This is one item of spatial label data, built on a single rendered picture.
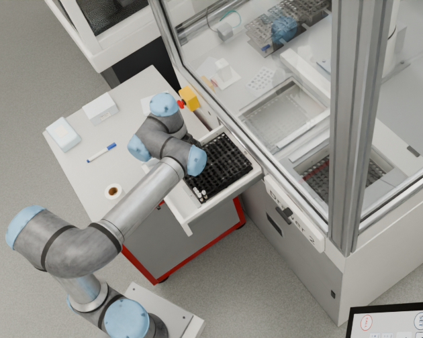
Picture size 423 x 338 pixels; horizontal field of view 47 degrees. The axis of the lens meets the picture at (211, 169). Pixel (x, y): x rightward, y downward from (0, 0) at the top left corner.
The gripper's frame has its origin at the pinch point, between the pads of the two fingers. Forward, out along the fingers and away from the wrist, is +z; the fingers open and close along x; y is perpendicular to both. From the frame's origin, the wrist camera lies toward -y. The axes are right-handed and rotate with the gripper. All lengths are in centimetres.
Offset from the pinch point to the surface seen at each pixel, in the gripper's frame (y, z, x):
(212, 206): 13.8, 9.2, -5.9
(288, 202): 36.6, 3.6, 6.5
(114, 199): -24.0, 17.4, -21.3
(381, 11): 60, -88, 2
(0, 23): -273, 101, 58
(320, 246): 52, 8, 1
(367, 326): 75, -6, -16
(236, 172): 13.2, 9.6, 9.3
